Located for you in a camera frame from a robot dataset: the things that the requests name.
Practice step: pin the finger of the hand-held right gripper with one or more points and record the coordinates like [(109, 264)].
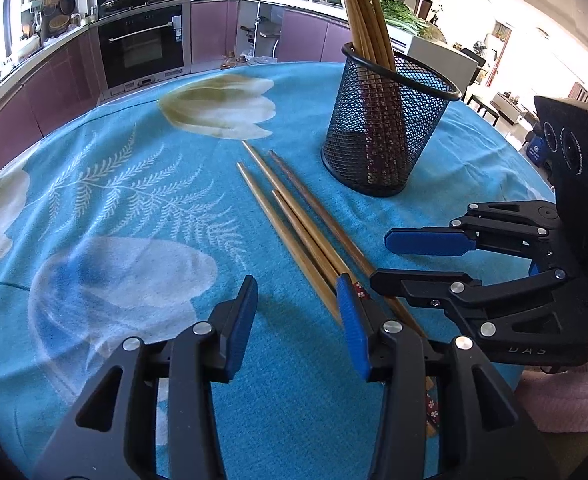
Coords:
[(424, 282), (424, 241)]

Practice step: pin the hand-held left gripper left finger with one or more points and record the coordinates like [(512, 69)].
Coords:
[(241, 330)]

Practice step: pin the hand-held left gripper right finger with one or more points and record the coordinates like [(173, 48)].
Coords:
[(354, 335)]

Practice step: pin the black mesh utensil holder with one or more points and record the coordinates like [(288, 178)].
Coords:
[(384, 145)]

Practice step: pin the bundle of wooden chopsticks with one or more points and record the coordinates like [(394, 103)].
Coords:
[(359, 15)]

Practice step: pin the blue floral tablecloth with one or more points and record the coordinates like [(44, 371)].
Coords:
[(124, 260)]

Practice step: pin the black dining chair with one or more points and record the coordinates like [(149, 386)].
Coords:
[(474, 67)]

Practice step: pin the bunch of leafy greens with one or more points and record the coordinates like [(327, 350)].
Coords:
[(404, 15)]

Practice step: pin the under-counter water purifier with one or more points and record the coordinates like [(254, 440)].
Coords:
[(259, 35)]

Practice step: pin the yellow cooking oil bottle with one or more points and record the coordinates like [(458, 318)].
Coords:
[(230, 60)]

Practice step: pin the purple base cabinets white counter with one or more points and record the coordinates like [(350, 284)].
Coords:
[(209, 30)]

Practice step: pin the black integrated stove with oven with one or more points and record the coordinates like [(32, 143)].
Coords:
[(139, 45)]

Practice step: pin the purple base cabinets with sink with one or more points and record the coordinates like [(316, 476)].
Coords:
[(49, 90)]

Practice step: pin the white cooking pot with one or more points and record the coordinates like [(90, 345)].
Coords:
[(26, 50)]

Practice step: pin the woven basket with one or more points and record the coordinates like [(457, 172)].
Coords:
[(60, 24)]

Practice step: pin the hanging dark frying pan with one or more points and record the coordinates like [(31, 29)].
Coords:
[(68, 4)]

